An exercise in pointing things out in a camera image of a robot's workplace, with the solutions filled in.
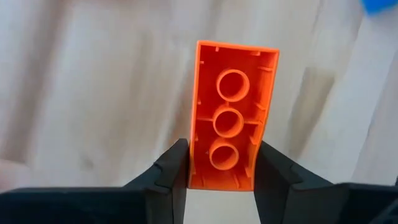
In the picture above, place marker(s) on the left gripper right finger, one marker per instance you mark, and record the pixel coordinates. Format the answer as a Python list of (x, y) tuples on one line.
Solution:
[(280, 193)]

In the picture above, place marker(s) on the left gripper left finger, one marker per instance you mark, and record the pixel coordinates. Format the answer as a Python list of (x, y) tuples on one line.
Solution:
[(168, 186)]

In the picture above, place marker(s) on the blue toy brick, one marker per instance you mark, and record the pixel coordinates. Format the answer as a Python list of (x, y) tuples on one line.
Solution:
[(377, 5)]

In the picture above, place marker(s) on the orange toy brick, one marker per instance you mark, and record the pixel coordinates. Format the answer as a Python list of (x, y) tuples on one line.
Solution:
[(233, 121)]

